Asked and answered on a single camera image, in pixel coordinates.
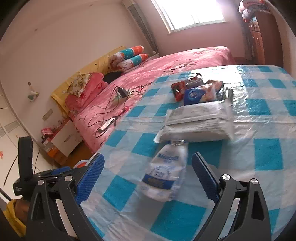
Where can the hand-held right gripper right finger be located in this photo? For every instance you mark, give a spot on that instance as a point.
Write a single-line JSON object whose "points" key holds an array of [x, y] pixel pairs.
{"points": [[205, 177]]}

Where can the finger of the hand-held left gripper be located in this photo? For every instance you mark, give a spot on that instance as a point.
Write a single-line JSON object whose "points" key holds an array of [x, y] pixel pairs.
{"points": [[60, 169], [49, 176]]}

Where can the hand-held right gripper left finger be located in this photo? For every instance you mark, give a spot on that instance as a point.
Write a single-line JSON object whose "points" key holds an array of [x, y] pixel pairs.
{"points": [[91, 176]]}

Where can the blue orange tissue packet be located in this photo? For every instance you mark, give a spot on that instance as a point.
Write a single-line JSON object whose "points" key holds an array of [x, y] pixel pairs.
{"points": [[194, 96]]}

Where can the red snack bag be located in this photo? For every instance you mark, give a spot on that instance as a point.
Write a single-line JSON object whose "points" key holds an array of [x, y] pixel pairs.
{"points": [[179, 89]]}

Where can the person's left forearm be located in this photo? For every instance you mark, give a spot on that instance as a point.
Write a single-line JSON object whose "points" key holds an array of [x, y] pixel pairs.
{"points": [[13, 220]]}

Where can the orange cardboard box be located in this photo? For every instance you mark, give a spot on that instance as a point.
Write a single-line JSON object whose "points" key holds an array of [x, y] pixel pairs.
{"points": [[54, 153]]}

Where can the white nightstand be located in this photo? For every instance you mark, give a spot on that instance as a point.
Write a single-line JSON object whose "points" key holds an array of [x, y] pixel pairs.
{"points": [[155, 54], [67, 139]]}

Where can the white wardrobe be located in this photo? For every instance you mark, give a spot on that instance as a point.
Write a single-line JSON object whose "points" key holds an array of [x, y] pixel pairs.
{"points": [[13, 129]]}

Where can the pink packet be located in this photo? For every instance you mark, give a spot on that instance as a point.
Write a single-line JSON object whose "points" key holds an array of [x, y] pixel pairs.
{"points": [[46, 131]]}

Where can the blue checked tablecloth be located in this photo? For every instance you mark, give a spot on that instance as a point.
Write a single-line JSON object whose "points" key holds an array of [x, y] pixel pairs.
{"points": [[254, 162]]}

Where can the white courier bag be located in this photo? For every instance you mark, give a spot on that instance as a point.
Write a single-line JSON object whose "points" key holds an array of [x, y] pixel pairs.
{"points": [[198, 122]]}

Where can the small hanging plastic bag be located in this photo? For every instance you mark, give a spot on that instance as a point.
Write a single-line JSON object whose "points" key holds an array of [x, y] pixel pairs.
{"points": [[32, 95]]}

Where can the folded pink blanket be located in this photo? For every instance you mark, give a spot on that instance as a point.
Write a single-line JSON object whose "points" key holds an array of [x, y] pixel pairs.
{"points": [[92, 92]]}

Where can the black charger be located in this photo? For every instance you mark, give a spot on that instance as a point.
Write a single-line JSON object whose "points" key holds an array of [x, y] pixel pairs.
{"points": [[122, 92]]}

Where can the black cloth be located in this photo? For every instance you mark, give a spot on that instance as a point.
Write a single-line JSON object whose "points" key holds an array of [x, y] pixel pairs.
{"points": [[113, 77]]}

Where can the yellow headboard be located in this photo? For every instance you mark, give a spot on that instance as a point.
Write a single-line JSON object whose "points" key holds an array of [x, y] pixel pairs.
{"points": [[92, 67]]}

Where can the bed with pink blanket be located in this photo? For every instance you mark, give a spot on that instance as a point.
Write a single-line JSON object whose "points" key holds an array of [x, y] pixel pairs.
{"points": [[173, 62]]}

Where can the grey curtain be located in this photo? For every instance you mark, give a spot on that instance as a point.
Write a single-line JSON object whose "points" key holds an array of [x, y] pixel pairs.
{"points": [[145, 30], [246, 41]]}

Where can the brown wooden cabinet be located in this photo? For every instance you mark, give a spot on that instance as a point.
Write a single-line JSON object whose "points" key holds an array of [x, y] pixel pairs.
{"points": [[261, 39]]}

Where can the bedroom window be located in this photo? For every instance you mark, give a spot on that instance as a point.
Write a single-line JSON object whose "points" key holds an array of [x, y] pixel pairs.
{"points": [[192, 14]]}

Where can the grey wall switch plate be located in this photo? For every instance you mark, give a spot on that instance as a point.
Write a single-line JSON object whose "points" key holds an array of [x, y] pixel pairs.
{"points": [[47, 115]]}

